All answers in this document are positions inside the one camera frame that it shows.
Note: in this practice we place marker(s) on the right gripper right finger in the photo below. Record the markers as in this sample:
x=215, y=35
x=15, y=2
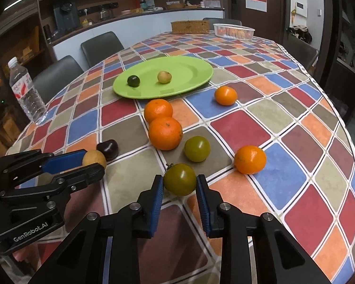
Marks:
x=279, y=258

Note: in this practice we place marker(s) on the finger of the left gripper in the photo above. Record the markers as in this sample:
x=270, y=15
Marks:
x=65, y=180
x=19, y=168

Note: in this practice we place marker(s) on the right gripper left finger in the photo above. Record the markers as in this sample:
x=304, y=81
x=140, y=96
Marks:
x=105, y=247

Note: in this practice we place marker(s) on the yellow-brown small fruit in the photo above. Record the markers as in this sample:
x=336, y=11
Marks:
x=94, y=157

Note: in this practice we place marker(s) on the dark purple plum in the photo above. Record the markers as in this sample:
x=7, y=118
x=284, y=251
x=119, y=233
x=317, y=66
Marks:
x=109, y=148

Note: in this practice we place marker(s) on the small orange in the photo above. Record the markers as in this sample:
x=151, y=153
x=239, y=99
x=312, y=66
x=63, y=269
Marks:
x=250, y=160
x=226, y=96

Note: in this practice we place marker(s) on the green tomato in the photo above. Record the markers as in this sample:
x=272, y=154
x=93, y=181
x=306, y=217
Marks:
x=197, y=149
x=180, y=179

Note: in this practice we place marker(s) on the large orange front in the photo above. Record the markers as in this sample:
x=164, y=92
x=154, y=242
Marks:
x=165, y=133

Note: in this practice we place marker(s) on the large orange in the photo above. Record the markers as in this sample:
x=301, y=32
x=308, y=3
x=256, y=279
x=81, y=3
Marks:
x=165, y=133
x=157, y=108

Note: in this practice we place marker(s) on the plastic water bottle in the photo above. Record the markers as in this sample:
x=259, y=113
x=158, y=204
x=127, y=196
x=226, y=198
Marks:
x=25, y=92

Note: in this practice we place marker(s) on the dark chair near left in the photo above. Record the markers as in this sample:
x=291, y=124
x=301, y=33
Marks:
x=56, y=77

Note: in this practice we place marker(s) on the dark chair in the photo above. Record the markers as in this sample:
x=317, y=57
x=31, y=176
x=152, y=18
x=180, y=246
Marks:
x=56, y=77
x=301, y=51
x=101, y=47

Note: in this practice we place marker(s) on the dark green fruit on plate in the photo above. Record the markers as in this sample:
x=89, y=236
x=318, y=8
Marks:
x=133, y=81

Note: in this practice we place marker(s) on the colourful checkered tablecloth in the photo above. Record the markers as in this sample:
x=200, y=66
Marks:
x=308, y=182

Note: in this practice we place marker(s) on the pale yellow fruit on plate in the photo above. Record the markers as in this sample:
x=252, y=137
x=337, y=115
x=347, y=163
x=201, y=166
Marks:
x=164, y=77

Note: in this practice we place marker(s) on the green plate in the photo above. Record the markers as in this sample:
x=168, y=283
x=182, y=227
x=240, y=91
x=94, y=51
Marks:
x=188, y=73

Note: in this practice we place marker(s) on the black coffee machine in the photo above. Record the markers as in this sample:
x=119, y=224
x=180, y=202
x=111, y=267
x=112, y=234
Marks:
x=67, y=18

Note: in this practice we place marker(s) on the glass kettle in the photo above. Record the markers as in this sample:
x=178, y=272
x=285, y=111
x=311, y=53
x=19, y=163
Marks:
x=104, y=14

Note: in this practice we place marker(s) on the woven tissue box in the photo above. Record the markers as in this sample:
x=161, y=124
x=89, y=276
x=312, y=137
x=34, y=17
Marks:
x=190, y=27

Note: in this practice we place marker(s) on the dark chair right side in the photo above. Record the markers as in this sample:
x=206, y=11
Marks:
x=301, y=51

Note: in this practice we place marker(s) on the dark chair table end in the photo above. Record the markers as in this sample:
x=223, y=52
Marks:
x=213, y=21

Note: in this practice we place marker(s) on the oranges in basket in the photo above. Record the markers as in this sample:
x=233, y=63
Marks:
x=234, y=33

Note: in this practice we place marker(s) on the white plastic basket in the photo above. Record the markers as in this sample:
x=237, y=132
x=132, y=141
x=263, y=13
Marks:
x=230, y=25

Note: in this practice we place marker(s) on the dark wooden door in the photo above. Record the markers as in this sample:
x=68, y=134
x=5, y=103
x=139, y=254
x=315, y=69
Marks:
x=268, y=18

